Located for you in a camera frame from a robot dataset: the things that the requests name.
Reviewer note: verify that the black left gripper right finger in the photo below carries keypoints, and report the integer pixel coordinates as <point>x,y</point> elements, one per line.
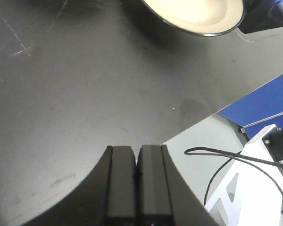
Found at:
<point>164,197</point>

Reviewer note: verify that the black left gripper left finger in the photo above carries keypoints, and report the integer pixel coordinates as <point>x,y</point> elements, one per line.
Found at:
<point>106,197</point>

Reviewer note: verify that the beige plate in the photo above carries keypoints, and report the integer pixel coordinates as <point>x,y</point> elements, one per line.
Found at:
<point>200,17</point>

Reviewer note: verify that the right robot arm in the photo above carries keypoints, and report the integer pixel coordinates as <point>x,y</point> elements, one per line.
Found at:
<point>261,15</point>

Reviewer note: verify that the blue white lab cabinet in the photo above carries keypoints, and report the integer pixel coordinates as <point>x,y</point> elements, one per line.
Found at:
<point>258,109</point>

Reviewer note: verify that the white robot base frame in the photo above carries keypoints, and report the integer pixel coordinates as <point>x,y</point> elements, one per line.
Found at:
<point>248,195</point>

